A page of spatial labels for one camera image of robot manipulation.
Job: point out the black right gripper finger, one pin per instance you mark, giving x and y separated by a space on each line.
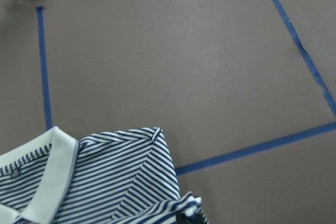
182 218

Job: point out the navy white striped polo shirt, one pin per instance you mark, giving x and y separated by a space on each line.
108 177

